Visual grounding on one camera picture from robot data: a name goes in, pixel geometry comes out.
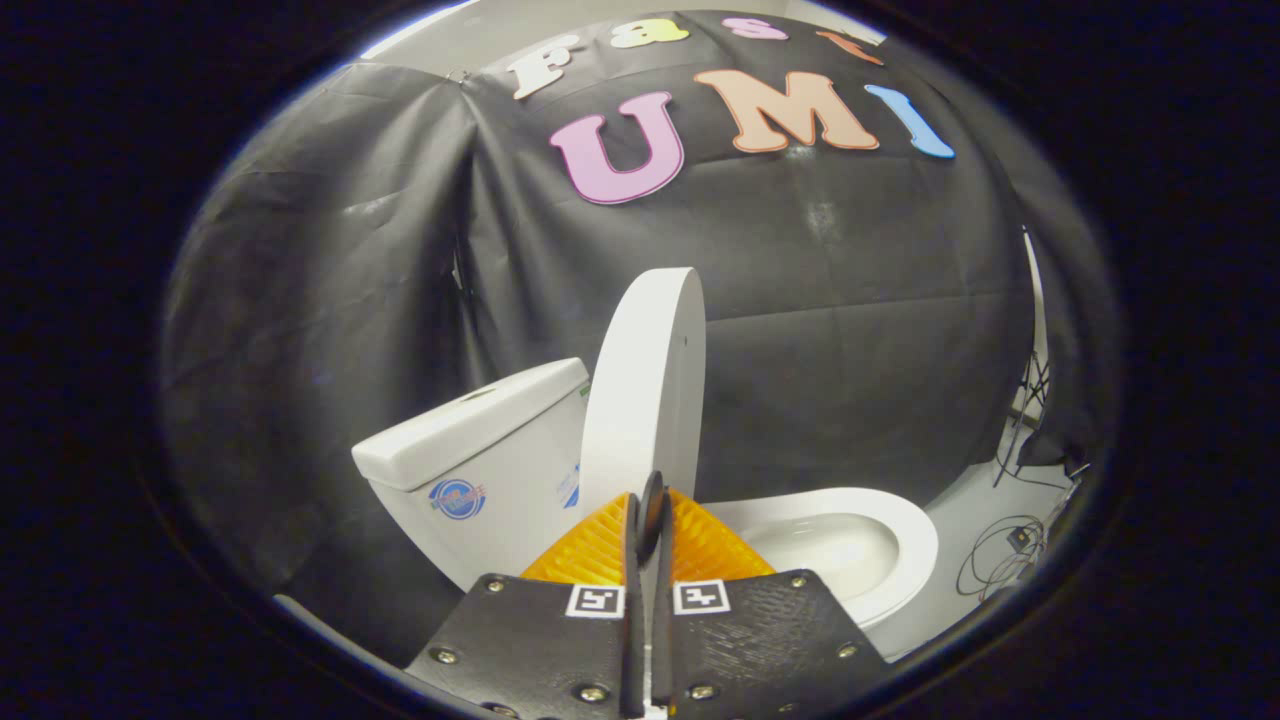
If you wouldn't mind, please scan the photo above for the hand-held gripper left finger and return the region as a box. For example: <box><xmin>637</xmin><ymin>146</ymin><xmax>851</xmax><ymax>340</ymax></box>
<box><xmin>405</xmin><ymin>490</ymin><xmax>646</xmax><ymax>720</ymax></box>

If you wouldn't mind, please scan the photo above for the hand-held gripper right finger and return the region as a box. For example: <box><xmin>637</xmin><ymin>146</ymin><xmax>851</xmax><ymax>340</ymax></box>
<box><xmin>645</xmin><ymin>488</ymin><xmax>891</xmax><ymax>720</ymax></box>

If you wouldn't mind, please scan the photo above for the black round lid handle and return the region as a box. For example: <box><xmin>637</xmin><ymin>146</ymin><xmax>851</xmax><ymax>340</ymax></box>
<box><xmin>636</xmin><ymin>470</ymin><xmax>666</xmax><ymax>561</ymax></box>

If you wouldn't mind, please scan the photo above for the white toilet lid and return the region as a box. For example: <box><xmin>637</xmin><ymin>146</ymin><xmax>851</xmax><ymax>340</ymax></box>
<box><xmin>580</xmin><ymin>267</ymin><xmax>707</xmax><ymax>521</ymax></box>

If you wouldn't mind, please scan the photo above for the white toilet tank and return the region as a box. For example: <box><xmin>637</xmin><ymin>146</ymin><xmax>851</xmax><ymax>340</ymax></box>
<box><xmin>352</xmin><ymin>358</ymin><xmax>593</xmax><ymax>591</ymax></box>

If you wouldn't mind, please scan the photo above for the black backdrop cloth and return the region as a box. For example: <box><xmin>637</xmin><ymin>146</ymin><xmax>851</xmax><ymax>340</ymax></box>
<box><xmin>160</xmin><ymin>10</ymin><xmax>1121</xmax><ymax>661</ymax></box>

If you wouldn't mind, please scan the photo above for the black cable loop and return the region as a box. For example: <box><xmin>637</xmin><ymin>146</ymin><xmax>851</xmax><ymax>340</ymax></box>
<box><xmin>955</xmin><ymin>515</ymin><xmax>1049</xmax><ymax>601</ymax></box>

